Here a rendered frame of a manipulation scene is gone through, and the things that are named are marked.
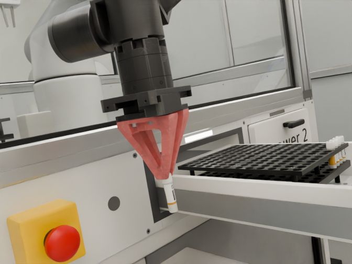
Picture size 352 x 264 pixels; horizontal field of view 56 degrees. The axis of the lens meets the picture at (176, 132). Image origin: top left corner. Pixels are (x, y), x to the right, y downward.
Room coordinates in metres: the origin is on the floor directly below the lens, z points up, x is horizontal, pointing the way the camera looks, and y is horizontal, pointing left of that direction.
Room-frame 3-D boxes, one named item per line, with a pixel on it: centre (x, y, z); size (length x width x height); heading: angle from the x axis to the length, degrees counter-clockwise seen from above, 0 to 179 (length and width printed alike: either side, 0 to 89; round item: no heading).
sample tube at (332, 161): (0.51, -0.23, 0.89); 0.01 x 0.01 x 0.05
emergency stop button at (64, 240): (0.37, 0.15, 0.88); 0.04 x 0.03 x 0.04; 134
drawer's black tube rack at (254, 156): (0.55, -0.13, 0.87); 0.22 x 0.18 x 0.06; 44
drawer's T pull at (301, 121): (0.84, -0.29, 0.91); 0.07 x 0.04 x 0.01; 134
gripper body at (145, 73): (0.38, 0.02, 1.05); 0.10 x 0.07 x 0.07; 155
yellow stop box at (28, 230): (0.40, 0.17, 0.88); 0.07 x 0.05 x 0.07; 134
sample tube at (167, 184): (0.38, 0.02, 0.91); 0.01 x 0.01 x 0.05
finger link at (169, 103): (0.37, 0.02, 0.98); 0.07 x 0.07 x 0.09; 65
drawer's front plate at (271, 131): (0.86, -0.27, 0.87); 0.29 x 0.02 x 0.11; 134
